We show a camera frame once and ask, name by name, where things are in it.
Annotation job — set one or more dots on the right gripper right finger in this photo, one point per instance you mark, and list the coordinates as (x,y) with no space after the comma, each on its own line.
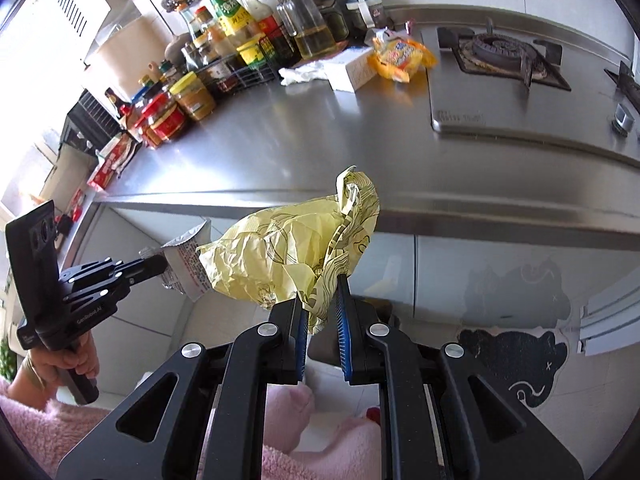
(442,414)

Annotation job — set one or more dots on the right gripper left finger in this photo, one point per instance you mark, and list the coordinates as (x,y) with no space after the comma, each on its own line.
(201,414)

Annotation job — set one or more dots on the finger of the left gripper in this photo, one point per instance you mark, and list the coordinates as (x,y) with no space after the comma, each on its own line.
(142,269)

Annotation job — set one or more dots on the printed snack bag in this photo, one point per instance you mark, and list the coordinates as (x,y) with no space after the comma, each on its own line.
(185,272)

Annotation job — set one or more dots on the yellow paper bag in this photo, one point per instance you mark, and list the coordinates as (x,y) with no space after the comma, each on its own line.
(296,251)

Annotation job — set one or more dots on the person's left hand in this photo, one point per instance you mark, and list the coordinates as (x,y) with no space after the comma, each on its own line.
(35,386)

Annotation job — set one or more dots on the black cat floor mat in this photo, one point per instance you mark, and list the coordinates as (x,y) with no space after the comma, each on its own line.
(527,363)

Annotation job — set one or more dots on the pink fleece clothing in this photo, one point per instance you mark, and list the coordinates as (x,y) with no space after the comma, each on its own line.
(354,451)

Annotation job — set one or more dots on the red label chili jar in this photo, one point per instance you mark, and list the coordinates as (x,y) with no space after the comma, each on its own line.
(164,117)

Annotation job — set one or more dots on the yellow lid sauce jar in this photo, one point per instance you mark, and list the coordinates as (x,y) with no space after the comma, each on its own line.
(193,96)

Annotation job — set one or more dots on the orange lid sauce jar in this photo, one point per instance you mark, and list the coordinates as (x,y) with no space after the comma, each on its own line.
(215,35)

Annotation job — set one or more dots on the large yellow label vinegar bottle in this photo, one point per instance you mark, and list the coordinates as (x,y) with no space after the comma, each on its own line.
(241,29)

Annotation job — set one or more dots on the red cap soy sauce bottle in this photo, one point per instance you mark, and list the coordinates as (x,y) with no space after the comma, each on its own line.
(269,25)

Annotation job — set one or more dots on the glass oil dispenser black lid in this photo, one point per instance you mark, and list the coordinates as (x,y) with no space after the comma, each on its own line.
(305,24)

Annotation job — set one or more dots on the small white box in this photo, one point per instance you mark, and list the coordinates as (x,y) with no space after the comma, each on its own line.
(349,70)

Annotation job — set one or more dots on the orange sulfur soap packet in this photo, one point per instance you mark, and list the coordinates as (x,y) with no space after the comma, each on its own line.
(397,57)

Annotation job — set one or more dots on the stainless gas stove top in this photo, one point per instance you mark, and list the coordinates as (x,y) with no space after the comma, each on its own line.
(587,114)

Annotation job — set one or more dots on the glass jar blue lid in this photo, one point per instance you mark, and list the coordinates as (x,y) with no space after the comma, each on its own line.
(366,14)

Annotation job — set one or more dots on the gas stove burner grate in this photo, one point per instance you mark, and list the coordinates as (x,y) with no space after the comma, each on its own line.
(498,55)

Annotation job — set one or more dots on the black wire condiment rack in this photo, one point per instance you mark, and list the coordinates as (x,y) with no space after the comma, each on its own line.
(229,74)

